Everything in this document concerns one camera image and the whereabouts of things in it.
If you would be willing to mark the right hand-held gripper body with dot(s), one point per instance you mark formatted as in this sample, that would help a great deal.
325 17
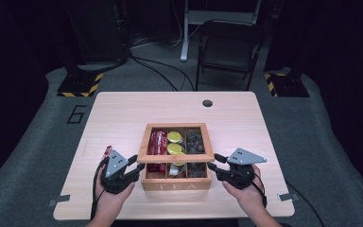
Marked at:
244 157

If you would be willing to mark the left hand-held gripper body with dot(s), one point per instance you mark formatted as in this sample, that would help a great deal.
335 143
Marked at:
116 164

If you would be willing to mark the wooden tea box with glass lid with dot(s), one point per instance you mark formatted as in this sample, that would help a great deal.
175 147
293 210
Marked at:
176 184

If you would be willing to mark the person's right hand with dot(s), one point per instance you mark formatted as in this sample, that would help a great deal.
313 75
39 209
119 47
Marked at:
249 197

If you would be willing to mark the person's left hand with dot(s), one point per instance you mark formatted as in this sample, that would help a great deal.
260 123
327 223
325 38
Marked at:
110 203

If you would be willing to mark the red sachet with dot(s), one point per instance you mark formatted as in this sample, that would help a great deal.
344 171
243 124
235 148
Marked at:
107 152

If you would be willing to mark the red tea packets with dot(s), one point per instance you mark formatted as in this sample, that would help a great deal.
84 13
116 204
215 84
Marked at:
157 143

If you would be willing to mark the dark loose tea pieces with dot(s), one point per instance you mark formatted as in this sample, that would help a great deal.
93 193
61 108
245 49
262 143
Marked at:
195 142

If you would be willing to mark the yellow round tea tin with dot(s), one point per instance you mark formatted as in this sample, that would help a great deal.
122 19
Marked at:
174 148
179 163
174 136

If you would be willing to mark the white tea sachet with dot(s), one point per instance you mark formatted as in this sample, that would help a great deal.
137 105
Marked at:
174 170

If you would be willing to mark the black table grommet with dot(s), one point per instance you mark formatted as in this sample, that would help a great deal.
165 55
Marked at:
207 103

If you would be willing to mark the grey tape piece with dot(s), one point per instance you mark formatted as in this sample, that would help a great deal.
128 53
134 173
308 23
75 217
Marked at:
288 197
59 200

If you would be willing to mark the hazard-striped stand base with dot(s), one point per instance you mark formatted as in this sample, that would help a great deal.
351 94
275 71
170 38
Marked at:
286 85
78 85

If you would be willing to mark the black folding chair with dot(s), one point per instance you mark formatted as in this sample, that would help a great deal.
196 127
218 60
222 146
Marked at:
228 47

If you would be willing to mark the white metal stand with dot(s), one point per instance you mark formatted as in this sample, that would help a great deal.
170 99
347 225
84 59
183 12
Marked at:
185 38

